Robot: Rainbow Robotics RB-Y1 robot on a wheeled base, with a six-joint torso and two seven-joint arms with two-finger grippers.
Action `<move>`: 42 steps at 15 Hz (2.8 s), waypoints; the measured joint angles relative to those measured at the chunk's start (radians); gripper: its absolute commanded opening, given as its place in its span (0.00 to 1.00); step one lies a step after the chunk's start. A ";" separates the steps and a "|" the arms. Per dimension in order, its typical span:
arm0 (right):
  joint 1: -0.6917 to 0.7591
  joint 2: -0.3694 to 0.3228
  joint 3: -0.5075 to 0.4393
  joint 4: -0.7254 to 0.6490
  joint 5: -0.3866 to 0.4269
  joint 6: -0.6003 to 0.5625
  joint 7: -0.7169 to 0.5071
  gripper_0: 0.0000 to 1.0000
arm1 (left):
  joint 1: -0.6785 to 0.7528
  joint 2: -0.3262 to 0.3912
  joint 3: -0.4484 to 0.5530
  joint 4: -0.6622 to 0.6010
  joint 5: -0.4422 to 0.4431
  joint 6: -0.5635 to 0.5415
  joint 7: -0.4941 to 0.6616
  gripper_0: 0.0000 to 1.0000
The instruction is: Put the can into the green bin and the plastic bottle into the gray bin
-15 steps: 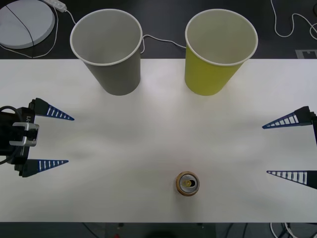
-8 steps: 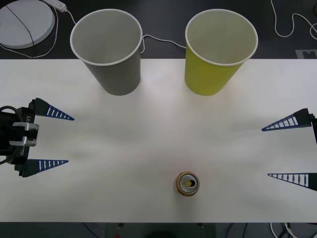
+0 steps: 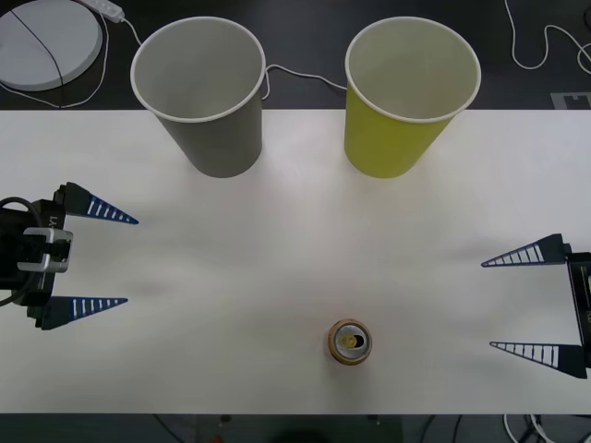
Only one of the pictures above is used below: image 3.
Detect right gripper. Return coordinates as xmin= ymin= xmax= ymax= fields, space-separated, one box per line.
xmin=480 ymin=233 xmax=591 ymax=381

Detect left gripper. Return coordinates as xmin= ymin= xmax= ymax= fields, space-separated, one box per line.
xmin=0 ymin=181 xmax=140 ymax=331

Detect red and orange drink can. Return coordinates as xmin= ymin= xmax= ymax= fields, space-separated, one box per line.
xmin=327 ymin=317 xmax=373 ymax=367

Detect grey plastic waste bin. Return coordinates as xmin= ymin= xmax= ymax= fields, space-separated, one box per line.
xmin=129 ymin=16 xmax=268 ymax=179

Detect grey floor marker plate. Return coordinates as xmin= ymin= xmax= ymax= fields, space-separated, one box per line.
xmin=550 ymin=91 xmax=591 ymax=110

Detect round white disc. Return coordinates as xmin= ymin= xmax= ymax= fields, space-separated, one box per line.
xmin=0 ymin=3 xmax=104 ymax=91

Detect yellow-green plastic waste bin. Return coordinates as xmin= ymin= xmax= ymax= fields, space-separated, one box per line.
xmin=344 ymin=16 xmax=482 ymax=180

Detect white power strip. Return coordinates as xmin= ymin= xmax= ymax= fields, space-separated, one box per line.
xmin=76 ymin=0 xmax=127 ymax=22

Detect white cable under table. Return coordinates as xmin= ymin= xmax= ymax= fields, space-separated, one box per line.
xmin=501 ymin=413 xmax=558 ymax=443

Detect thin black cable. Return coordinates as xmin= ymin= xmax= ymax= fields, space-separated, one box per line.
xmin=9 ymin=7 xmax=65 ymax=108

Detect looping white cable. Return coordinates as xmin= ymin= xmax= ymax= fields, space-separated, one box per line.
xmin=503 ymin=0 xmax=591 ymax=75

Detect white power strip cable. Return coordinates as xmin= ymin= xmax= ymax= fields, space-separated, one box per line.
xmin=120 ymin=15 xmax=348 ymax=101

